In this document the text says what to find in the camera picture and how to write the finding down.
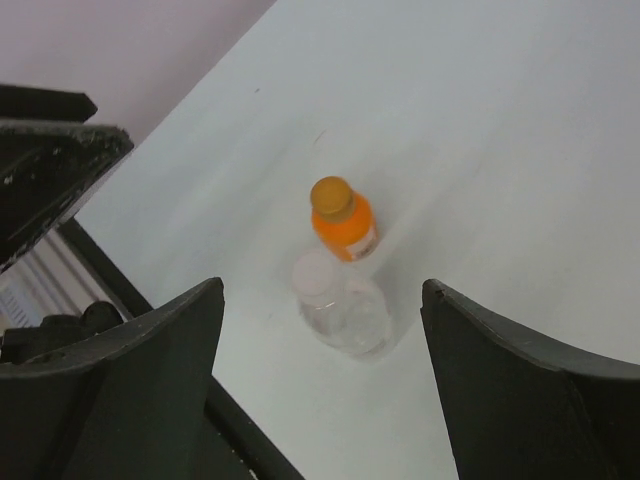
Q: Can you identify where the clear water bottle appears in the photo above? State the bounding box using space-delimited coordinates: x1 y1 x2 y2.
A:
291 250 394 359

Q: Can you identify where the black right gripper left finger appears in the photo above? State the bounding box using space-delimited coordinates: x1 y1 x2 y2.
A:
1 278 224 479

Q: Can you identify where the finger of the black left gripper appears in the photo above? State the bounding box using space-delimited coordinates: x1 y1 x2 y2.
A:
0 84 98 123
1 119 134 271

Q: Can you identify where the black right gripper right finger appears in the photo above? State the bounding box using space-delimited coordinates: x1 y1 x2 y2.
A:
421 279 639 479

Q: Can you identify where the orange juice bottle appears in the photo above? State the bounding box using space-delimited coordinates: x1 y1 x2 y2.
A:
310 176 379 262

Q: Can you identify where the white bottle cap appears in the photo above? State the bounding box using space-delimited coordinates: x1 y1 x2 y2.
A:
291 251 335 297

